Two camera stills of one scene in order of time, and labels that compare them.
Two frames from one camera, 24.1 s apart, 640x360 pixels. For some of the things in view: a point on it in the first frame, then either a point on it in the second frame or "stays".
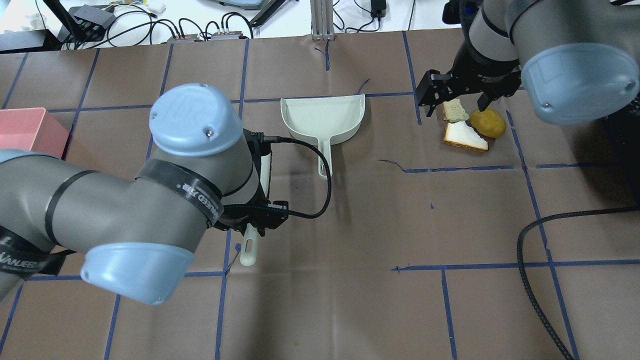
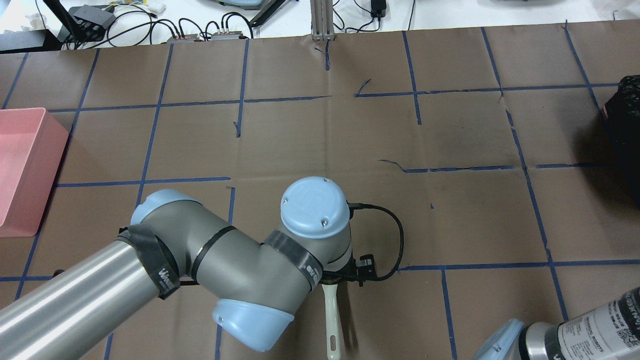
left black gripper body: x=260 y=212 → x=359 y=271
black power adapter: x=378 y=8 stays
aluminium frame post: x=322 y=22 stays
